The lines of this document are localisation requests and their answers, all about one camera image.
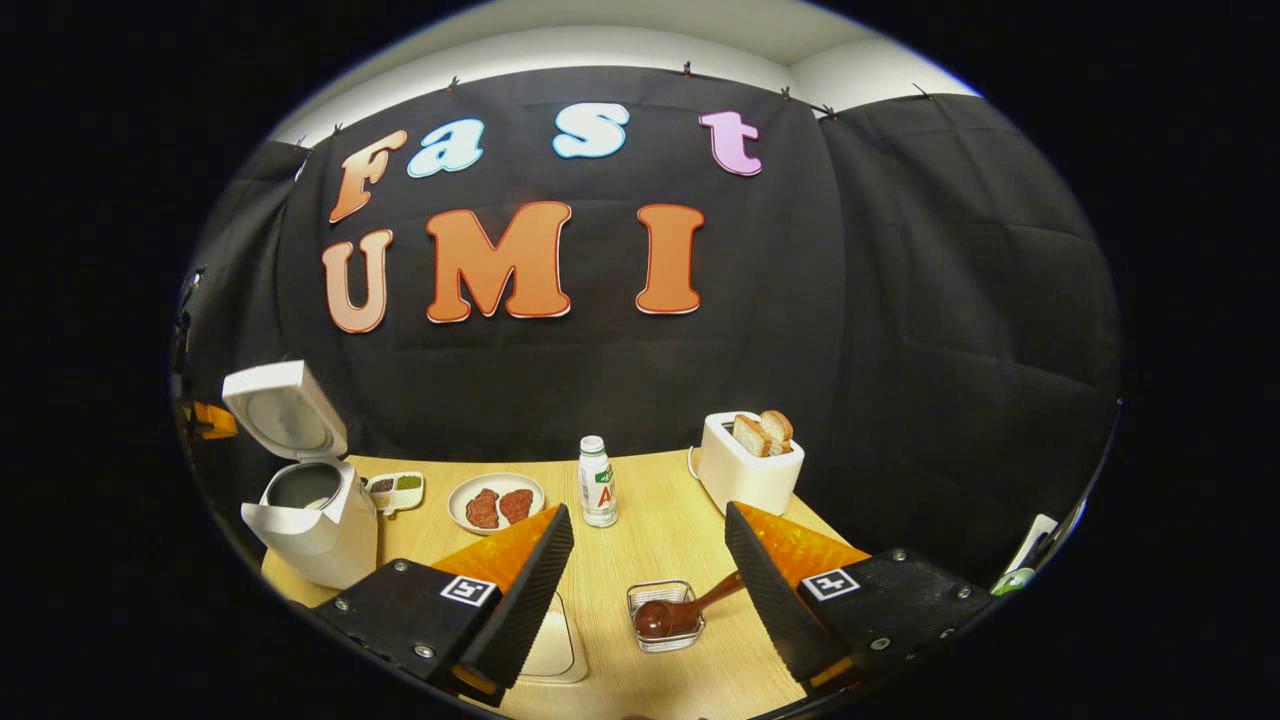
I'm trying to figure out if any round white plate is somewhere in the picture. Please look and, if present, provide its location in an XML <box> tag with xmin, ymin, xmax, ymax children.
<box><xmin>447</xmin><ymin>472</ymin><xmax>546</xmax><ymax>536</ymax></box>

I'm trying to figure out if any black backdrop cloth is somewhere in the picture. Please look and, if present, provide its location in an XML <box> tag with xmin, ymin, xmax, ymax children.
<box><xmin>172</xmin><ymin>65</ymin><xmax>1123</xmax><ymax>601</ymax></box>

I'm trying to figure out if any white divided condiment dish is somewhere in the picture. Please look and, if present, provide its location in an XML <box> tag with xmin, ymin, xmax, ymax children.
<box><xmin>364</xmin><ymin>471</ymin><xmax>426</xmax><ymax>516</ymax></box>

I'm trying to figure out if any row of black cloth clips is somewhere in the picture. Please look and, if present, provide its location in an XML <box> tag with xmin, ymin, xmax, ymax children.
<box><xmin>292</xmin><ymin>60</ymin><xmax>936</xmax><ymax>153</ymax></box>

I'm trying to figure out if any beige tray of rice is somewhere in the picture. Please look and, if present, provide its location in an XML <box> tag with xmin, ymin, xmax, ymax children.
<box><xmin>518</xmin><ymin>590</ymin><xmax>591</xmax><ymax>686</ymax></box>

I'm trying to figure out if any brown wooden spoon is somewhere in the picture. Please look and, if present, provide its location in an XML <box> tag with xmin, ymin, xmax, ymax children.
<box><xmin>634</xmin><ymin>570</ymin><xmax>746</xmax><ymax>641</ymax></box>

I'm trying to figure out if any white bottle with green label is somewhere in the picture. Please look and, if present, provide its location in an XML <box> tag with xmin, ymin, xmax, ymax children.
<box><xmin>578</xmin><ymin>435</ymin><xmax>619</xmax><ymax>529</ymax></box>

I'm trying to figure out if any white toaster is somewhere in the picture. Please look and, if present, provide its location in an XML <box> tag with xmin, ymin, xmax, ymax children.
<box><xmin>695</xmin><ymin>411</ymin><xmax>806</xmax><ymax>517</ymax></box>

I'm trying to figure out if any white rice cooker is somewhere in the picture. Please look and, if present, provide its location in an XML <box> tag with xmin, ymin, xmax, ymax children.
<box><xmin>222</xmin><ymin>360</ymin><xmax>379</xmax><ymax>591</ymax></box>

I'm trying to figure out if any small rectangular chopstick holder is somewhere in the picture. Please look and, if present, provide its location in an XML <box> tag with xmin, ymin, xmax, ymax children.
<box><xmin>626</xmin><ymin>579</ymin><xmax>707</xmax><ymax>654</ymax></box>

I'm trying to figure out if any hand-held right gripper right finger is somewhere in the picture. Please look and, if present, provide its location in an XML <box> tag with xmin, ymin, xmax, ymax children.
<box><xmin>725</xmin><ymin>500</ymin><xmax>1001</xmax><ymax>701</ymax></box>

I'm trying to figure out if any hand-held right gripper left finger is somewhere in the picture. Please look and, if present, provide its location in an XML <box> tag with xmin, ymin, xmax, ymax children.
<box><xmin>312</xmin><ymin>503</ymin><xmax>576</xmax><ymax>709</ymax></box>

